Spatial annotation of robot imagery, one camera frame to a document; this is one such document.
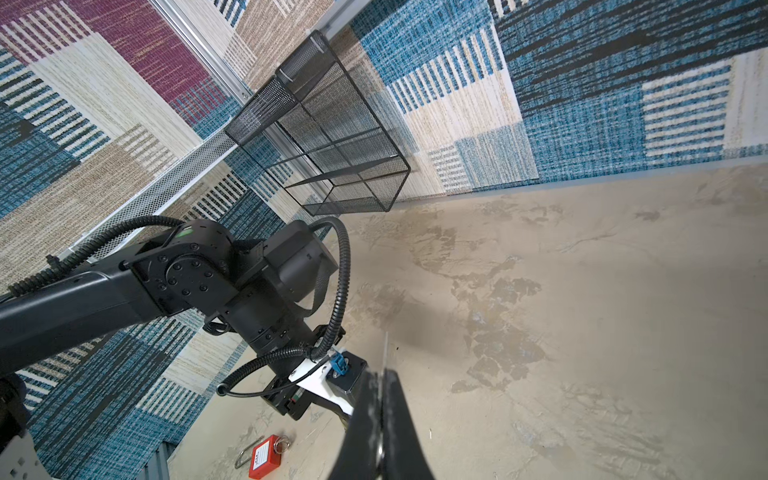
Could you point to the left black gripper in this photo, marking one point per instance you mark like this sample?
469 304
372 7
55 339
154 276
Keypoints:
293 401

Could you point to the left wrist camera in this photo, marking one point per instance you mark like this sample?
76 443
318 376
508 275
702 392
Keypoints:
337 380

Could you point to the white wire mesh basket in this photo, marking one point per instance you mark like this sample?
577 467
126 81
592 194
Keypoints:
170 185

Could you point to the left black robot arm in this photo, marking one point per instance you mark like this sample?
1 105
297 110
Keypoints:
285 296

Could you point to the black wire shelf rack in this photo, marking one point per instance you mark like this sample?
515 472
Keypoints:
310 130

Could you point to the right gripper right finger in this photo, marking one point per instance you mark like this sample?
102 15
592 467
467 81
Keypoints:
402 455

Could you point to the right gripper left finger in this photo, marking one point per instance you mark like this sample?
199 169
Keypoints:
359 456

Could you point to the red padlock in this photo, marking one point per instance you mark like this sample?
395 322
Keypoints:
263 456

